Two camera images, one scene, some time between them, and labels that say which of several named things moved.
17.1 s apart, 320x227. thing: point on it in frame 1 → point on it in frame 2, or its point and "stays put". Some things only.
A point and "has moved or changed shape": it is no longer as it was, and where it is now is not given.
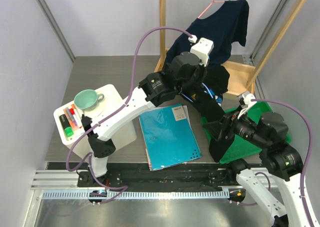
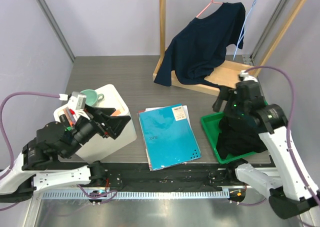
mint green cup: x=87 y=100 stays put
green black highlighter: x=68 y=129 stays put
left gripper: x=203 y=71 → x=114 y=124
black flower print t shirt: x=207 y=96 has moved or changed shape
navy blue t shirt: x=224 y=25 has moved or changed shape
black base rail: x=203 y=176 stays put
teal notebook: x=168 y=138 stays put
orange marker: x=69 y=118 stays put
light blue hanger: x=218 y=98 → x=244 y=24
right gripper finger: x=214 y=128 → x=223 y=95
